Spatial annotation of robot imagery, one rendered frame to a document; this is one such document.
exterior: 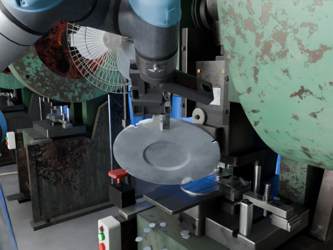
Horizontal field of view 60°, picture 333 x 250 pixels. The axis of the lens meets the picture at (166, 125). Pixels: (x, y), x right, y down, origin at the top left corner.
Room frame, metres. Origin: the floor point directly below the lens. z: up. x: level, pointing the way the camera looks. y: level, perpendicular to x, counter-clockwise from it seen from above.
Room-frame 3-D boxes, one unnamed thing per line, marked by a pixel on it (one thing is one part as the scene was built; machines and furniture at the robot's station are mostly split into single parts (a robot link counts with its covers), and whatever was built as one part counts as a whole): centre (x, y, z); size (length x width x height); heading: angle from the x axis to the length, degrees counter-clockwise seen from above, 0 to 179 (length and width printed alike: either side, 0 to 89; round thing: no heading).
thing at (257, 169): (0.91, -0.30, 0.81); 0.02 x 0.02 x 0.14
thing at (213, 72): (0.91, -0.17, 1.04); 0.17 x 0.15 x 0.30; 129
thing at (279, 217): (0.81, -0.31, 0.76); 0.17 x 0.06 x 0.10; 39
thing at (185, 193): (0.83, -0.07, 0.72); 0.25 x 0.14 x 0.14; 129
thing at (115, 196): (1.04, 0.17, 0.62); 0.10 x 0.06 x 0.20; 39
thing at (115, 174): (1.05, 0.18, 0.72); 0.07 x 0.06 x 0.08; 129
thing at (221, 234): (0.94, -0.20, 0.68); 0.45 x 0.30 x 0.06; 39
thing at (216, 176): (0.94, -0.20, 0.76); 0.15 x 0.09 x 0.05; 39
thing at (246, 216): (0.72, -0.22, 0.75); 0.03 x 0.03 x 0.10; 39
